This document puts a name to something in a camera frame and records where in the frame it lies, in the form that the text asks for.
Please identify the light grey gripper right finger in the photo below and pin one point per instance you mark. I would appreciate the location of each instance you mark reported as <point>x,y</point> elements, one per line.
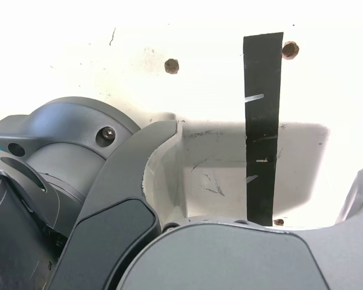
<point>230,259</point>

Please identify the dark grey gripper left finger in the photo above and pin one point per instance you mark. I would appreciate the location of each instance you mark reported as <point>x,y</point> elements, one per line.
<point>115,187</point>

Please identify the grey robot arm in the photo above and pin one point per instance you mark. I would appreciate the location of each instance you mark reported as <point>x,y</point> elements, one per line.
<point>63,127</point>

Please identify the black tape strip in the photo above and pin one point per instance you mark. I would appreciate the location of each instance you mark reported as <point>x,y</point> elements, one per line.
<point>261,121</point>

